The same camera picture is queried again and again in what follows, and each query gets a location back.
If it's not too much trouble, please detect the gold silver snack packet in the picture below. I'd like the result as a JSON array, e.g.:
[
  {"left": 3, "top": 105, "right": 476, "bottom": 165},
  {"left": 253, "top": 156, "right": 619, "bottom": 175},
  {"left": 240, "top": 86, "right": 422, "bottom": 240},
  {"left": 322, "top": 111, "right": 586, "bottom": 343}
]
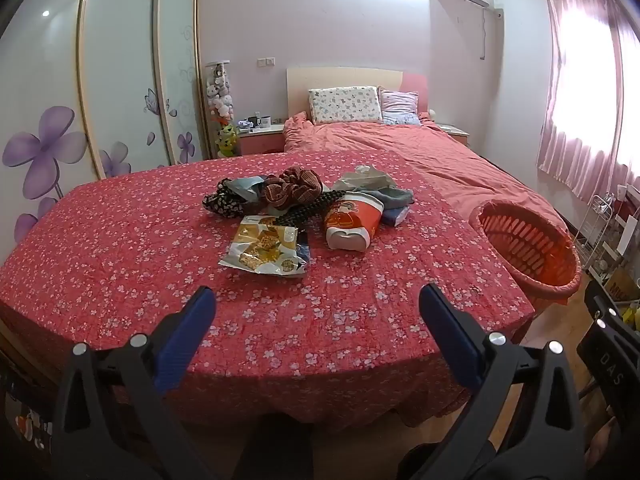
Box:
[{"left": 218, "top": 215, "right": 311, "bottom": 278}]

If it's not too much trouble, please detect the bed with pink duvet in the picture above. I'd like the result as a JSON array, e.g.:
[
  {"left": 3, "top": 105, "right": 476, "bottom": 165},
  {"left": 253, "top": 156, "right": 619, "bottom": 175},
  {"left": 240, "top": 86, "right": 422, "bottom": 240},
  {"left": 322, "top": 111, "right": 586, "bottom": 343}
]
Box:
[{"left": 282, "top": 110, "right": 568, "bottom": 231}]

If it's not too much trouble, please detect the green yellow plush toy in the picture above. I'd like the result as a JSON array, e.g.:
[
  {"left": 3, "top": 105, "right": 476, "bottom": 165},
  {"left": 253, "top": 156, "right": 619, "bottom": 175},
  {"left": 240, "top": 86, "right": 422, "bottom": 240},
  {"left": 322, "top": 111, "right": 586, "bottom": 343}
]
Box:
[{"left": 215, "top": 122, "right": 240, "bottom": 158}]

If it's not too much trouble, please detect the pink curtain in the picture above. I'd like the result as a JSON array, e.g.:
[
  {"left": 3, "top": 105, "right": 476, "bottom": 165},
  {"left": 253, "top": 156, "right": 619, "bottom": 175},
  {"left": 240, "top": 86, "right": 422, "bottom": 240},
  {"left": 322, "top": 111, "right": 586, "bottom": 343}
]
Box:
[{"left": 535, "top": 0, "right": 640, "bottom": 206}]

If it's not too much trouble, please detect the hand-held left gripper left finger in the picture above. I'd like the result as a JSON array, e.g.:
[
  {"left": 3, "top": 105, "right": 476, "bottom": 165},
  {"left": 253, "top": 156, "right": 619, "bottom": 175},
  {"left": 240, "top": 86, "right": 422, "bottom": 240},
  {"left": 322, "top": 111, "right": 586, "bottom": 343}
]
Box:
[{"left": 50, "top": 286, "right": 221, "bottom": 480}]

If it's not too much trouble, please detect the white floral pillow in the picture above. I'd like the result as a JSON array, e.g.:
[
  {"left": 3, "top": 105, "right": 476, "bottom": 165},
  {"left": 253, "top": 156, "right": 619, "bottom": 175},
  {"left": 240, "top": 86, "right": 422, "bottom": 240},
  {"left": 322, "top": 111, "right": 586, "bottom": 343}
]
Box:
[{"left": 308, "top": 86, "right": 383, "bottom": 126}]

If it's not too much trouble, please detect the cardboard box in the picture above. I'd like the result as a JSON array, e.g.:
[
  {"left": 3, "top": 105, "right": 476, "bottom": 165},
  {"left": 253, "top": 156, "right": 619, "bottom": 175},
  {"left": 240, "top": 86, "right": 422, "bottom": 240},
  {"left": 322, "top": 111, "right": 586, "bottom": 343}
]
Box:
[{"left": 602, "top": 265, "right": 640, "bottom": 306}]

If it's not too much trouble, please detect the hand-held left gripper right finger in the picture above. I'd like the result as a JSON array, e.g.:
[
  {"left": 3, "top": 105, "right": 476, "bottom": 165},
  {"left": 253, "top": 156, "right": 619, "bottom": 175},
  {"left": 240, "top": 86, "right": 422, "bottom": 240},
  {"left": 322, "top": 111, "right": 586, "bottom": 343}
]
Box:
[{"left": 404, "top": 284, "right": 588, "bottom": 480}]

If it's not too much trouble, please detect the dark printed object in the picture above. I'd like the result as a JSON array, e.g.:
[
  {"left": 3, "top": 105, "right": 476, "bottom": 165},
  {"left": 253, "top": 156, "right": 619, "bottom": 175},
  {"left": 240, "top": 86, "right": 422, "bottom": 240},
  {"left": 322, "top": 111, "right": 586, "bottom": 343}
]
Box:
[{"left": 0, "top": 350, "right": 66, "bottom": 461}]

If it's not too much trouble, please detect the white tissue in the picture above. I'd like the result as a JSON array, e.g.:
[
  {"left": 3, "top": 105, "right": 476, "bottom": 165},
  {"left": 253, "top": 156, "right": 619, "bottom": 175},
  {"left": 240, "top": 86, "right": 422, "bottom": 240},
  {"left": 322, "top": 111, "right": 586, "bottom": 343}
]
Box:
[{"left": 334, "top": 171, "right": 397, "bottom": 194}]

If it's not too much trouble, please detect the black floral scrunchie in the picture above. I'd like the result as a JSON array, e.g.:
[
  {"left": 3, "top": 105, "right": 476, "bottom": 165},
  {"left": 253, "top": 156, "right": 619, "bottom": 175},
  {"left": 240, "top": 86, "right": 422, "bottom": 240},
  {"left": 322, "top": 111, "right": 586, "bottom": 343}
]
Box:
[{"left": 202, "top": 178, "right": 261, "bottom": 218}]

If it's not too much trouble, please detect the red floral tablecloth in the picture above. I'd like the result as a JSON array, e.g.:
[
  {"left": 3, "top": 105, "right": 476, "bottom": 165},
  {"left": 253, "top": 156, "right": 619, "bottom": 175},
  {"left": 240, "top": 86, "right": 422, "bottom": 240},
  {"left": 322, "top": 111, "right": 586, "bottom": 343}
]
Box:
[{"left": 0, "top": 149, "right": 538, "bottom": 431}]

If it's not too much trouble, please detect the grey sock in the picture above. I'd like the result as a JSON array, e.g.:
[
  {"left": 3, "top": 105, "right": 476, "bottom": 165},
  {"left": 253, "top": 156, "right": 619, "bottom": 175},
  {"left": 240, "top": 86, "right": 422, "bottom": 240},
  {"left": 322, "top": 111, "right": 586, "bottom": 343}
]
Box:
[{"left": 360, "top": 187, "right": 416, "bottom": 209}]

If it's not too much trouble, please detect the beige pink headboard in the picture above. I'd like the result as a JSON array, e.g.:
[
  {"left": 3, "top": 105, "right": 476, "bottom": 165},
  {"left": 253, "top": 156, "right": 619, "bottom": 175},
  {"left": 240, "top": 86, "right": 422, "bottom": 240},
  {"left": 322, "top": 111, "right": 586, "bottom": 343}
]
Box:
[{"left": 286, "top": 66, "right": 430, "bottom": 122}]

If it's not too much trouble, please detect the white wire rack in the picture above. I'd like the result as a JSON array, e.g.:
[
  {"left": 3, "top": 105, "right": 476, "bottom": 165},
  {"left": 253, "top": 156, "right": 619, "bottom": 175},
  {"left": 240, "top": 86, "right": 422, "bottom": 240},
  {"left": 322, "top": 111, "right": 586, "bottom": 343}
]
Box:
[{"left": 575, "top": 192, "right": 626, "bottom": 271}]

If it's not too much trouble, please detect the red white carton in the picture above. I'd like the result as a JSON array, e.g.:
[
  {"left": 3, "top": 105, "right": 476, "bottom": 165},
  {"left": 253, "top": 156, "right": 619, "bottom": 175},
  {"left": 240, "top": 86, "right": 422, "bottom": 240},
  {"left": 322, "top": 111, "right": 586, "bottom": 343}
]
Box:
[{"left": 324, "top": 191, "right": 386, "bottom": 252}]

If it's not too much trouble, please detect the person's right hand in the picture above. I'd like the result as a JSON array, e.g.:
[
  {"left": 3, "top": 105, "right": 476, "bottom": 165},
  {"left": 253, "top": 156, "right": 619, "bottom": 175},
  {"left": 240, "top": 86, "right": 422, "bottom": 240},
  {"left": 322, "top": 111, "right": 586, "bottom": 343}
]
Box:
[{"left": 587, "top": 410, "right": 623, "bottom": 476}]

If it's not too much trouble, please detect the pink white nightstand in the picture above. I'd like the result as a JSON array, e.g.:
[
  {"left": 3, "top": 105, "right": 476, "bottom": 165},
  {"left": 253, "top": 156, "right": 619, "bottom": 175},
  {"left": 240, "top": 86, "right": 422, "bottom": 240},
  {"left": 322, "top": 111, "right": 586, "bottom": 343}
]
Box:
[
  {"left": 236, "top": 122, "right": 287, "bottom": 157},
  {"left": 432, "top": 122, "right": 471, "bottom": 148}
]

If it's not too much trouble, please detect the brown striped scrunchie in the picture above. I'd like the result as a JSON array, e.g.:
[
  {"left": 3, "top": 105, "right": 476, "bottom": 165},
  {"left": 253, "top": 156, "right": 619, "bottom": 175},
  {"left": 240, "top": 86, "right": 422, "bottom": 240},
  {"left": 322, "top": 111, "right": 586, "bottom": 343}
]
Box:
[{"left": 260, "top": 167, "right": 326, "bottom": 211}]

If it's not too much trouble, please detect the black bead string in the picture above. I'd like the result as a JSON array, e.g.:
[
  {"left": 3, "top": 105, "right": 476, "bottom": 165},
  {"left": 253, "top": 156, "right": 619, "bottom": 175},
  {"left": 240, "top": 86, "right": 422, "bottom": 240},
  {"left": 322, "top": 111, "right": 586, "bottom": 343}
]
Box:
[{"left": 275, "top": 190, "right": 346, "bottom": 228}]

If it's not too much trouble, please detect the wardrobe with purple flower doors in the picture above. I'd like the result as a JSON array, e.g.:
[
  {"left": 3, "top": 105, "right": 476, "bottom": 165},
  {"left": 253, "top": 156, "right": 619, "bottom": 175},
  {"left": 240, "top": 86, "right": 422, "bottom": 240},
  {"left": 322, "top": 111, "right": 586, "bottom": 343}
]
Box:
[{"left": 0, "top": 0, "right": 211, "bottom": 256}]

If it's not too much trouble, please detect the grey blue face mask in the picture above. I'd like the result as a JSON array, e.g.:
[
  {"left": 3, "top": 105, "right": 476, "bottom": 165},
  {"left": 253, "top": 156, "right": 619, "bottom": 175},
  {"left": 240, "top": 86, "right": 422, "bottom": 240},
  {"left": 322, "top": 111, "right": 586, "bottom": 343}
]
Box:
[{"left": 234, "top": 176, "right": 267, "bottom": 202}]

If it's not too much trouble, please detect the pink striped pillow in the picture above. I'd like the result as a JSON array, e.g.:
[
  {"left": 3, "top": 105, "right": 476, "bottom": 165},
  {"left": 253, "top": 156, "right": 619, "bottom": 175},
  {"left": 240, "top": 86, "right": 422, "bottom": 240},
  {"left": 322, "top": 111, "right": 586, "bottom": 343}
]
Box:
[{"left": 377, "top": 86, "right": 422, "bottom": 126}]

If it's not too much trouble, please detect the small blue white packet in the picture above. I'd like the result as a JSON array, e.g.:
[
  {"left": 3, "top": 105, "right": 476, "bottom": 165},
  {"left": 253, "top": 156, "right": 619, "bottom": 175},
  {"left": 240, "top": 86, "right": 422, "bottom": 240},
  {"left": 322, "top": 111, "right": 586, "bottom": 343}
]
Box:
[{"left": 381, "top": 204, "right": 412, "bottom": 227}]

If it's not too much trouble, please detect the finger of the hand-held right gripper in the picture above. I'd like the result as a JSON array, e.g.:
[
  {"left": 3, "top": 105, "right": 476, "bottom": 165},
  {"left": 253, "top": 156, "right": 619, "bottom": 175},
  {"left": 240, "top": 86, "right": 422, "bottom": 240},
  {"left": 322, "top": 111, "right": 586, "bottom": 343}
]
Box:
[{"left": 584, "top": 280, "right": 640, "bottom": 333}]

